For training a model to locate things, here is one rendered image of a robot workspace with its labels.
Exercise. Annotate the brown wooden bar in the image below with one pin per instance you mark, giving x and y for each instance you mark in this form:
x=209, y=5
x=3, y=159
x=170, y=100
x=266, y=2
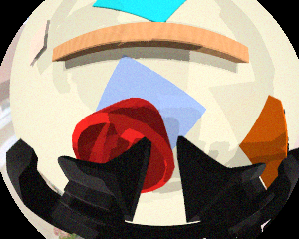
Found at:
x=164, y=35

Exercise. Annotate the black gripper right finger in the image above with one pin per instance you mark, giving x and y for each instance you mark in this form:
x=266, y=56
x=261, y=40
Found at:
x=204, y=180

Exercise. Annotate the red cup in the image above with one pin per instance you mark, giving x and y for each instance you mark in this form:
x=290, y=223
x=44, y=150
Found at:
x=111, y=131

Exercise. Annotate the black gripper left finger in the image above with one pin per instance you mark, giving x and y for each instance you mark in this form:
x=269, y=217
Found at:
x=122, y=177

